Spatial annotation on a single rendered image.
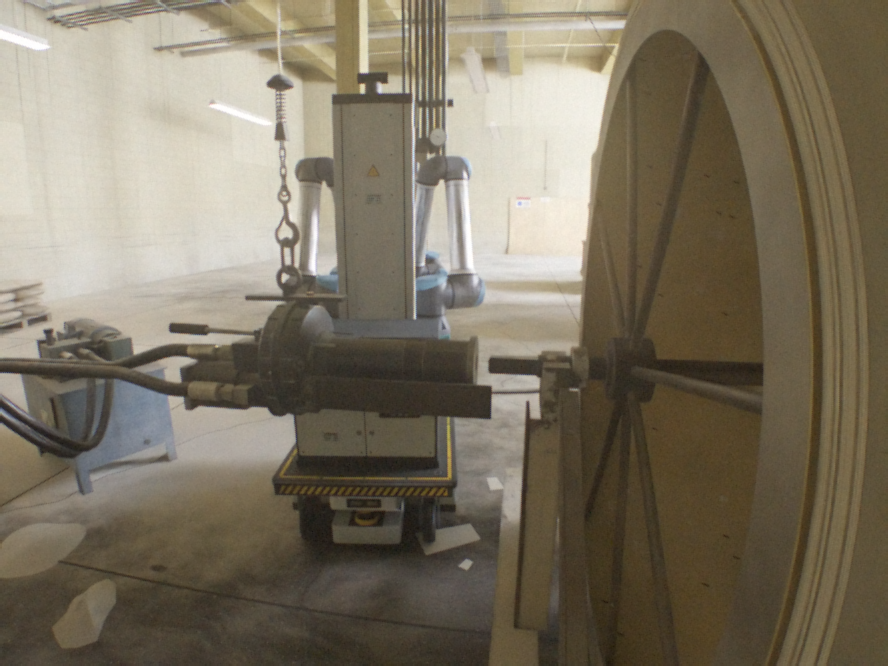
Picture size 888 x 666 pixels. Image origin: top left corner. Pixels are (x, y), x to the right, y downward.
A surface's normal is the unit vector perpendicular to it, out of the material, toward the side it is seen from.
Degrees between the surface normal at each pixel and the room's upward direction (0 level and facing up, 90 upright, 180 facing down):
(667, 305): 93
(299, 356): 85
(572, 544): 35
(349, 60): 90
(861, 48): 54
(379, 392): 90
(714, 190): 124
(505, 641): 0
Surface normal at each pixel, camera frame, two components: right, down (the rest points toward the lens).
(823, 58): -0.13, -0.35
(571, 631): -0.09, -0.66
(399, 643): 0.00, -0.97
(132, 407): 0.83, 0.13
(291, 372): 0.02, 0.27
